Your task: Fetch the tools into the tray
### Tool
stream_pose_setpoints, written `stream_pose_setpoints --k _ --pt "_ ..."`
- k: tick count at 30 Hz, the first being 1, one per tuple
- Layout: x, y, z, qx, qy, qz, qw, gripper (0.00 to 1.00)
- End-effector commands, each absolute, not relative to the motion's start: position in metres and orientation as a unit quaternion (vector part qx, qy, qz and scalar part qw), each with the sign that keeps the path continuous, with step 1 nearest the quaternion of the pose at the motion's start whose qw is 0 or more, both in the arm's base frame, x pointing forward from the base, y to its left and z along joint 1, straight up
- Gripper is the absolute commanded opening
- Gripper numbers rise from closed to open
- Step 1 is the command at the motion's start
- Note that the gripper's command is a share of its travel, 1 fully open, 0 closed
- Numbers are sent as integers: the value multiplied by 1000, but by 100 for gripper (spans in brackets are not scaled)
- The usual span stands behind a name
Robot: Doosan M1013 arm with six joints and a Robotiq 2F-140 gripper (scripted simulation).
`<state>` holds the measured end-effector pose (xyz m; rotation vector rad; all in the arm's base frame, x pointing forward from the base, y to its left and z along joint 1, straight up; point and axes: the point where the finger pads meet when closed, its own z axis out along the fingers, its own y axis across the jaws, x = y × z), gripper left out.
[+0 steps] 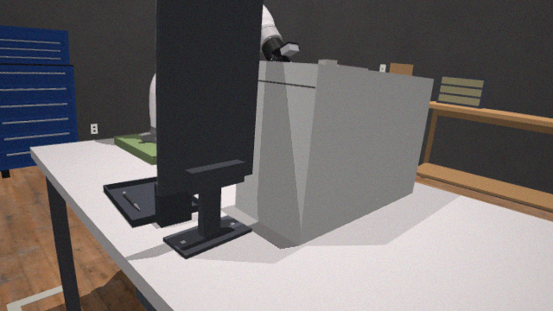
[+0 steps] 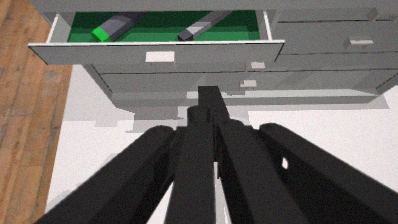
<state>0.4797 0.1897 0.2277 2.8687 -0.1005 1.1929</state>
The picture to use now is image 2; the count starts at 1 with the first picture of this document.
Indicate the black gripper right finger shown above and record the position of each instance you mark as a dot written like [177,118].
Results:
[327,189]

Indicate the white rectangular bar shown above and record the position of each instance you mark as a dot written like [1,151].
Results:
[202,25]

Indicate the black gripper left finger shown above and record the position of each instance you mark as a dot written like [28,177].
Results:
[123,191]

